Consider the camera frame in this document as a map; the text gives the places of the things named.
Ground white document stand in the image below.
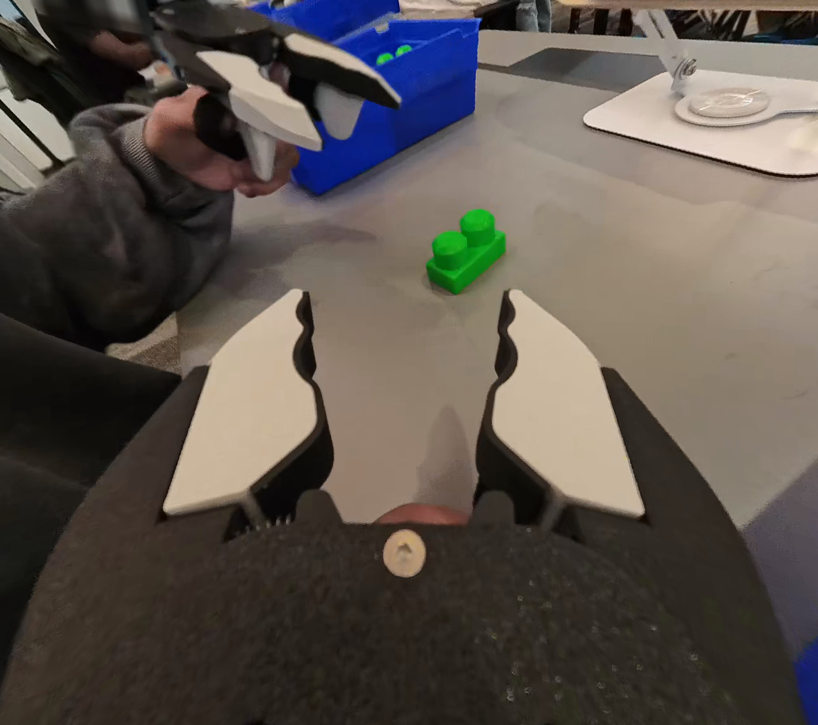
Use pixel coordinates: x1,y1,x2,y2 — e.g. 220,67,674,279
550,0,818,177

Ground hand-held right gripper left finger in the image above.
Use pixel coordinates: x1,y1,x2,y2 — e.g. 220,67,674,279
161,289,335,526

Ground person's own dark clothing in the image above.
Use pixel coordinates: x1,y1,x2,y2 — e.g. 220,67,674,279
0,316,183,643

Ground person's left forearm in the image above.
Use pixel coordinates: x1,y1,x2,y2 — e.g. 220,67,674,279
0,101,234,349

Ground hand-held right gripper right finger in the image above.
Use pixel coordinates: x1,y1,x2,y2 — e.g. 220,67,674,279
474,288,646,533

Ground dark grey desk cable cover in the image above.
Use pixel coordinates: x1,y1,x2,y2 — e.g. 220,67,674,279
505,47,640,93

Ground person's left hand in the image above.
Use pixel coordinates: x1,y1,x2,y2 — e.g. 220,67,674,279
144,86,301,198

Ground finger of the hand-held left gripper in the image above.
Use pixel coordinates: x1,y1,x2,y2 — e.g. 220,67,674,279
196,49,325,153
283,32,403,142

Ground olive green jacket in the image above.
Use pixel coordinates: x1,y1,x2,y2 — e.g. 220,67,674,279
0,15,65,99

